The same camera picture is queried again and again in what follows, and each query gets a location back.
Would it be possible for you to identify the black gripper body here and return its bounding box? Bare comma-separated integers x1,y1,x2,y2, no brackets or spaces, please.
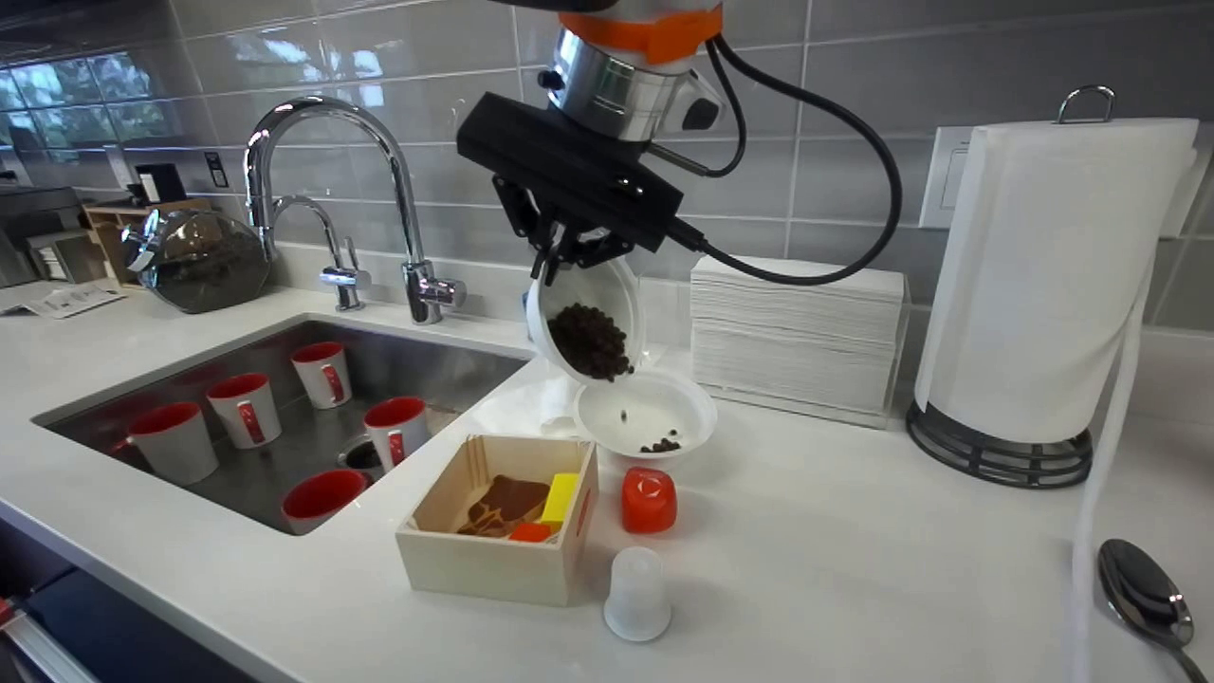
491,176,632,281

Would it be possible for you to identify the white bowl with coffee beans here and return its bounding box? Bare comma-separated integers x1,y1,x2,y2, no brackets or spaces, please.
524,261,642,382

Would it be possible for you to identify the robot arm silver orange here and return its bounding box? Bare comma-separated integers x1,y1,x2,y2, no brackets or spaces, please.
455,0,747,285

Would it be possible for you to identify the dark bag of beans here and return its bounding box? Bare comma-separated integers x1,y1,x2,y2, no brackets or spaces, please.
122,210,277,315

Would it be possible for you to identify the chrome kitchen faucet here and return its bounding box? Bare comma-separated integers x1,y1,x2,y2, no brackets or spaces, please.
239,95,469,328

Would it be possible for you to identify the white receiving bowl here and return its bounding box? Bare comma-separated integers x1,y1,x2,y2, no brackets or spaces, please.
572,373,715,462

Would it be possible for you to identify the yellow toy block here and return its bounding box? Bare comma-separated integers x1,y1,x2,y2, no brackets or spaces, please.
537,472,581,524

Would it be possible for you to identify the red white mug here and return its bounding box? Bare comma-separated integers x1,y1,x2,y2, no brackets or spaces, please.
204,373,280,447
363,394,427,472
280,468,369,534
292,342,352,411
127,404,217,486

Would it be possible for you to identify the brown toy steak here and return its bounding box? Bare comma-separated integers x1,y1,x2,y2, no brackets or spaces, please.
461,476,551,540

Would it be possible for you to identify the wooden box white rim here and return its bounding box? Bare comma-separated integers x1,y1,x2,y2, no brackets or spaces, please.
395,435,598,606

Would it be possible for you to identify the stack of white paper towels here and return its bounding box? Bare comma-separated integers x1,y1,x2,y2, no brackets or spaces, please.
690,257,906,427

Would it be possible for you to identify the red toy block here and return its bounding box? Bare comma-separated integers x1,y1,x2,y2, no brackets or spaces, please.
507,520,556,544

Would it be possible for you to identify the red white mug front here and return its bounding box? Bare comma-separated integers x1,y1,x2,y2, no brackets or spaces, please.
280,468,369,534

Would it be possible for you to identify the red white mug right upper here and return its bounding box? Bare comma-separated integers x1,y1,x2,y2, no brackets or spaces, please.
204,373,280,447

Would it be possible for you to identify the small clear plastic cup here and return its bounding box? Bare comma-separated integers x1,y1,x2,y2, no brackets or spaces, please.
603,547,671,645

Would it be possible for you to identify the red white mug right lower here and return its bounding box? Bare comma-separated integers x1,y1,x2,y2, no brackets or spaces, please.
127,404,217,486

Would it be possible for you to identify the white paper towel roll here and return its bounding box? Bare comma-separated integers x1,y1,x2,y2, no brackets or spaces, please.
914,117,1200,444

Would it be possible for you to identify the black paper towel holder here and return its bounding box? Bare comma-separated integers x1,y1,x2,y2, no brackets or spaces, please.
906,84,1119,490

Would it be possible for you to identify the metal spoon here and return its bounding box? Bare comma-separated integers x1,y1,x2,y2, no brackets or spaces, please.
1097,540,1205,683

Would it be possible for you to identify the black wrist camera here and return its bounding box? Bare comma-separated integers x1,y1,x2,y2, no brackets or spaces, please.
455,95,681,251

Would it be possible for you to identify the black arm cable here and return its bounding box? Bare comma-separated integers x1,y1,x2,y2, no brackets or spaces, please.
656,33,906,287

